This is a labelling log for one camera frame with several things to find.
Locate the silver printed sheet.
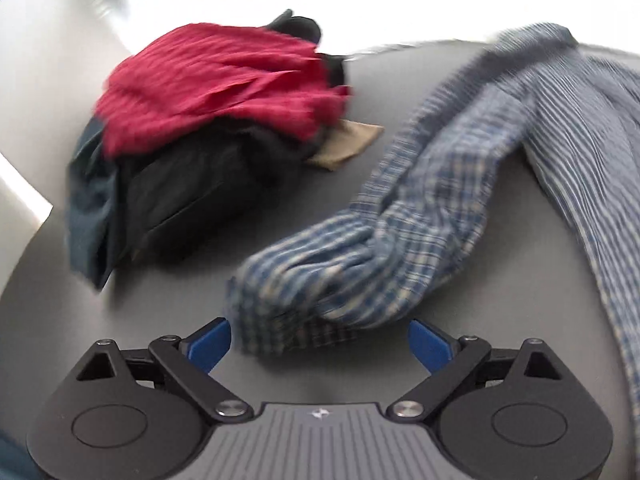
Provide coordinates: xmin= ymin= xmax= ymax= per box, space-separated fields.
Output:
xmin=110 ymin=0 xmax=640 ymax=61

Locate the tan cloth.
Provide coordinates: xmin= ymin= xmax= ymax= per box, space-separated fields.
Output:
xmin=306 ymin=120 xmax=385 ymax=172

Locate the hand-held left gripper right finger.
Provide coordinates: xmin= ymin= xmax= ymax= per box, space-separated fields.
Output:
xmin=392 ymin=319 xmax=566 ymax=421

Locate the blue plaid shirt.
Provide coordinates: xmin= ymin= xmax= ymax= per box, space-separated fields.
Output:
xmin=227 ymin=22 xmax=640 ymax=413

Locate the black knit cloth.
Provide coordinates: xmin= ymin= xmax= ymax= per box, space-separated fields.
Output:
xmin=264 ymin=9 xmax=351 ymax=88

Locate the red plaid garment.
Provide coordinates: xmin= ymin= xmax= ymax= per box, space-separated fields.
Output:
xmin=95 ymin=22 xmax=353 ymax=158

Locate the dark teal garment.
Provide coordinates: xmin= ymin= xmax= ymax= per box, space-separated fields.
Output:
xmin=66 ymin=117 xmax=126 ymax=292

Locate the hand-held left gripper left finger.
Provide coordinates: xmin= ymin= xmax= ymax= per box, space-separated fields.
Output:
xmin=75 ymin=317 xmax=254 ymax=423

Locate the black garment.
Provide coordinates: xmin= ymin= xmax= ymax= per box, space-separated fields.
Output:
xmin=114 ymin=119 xmax=331 ymax=264

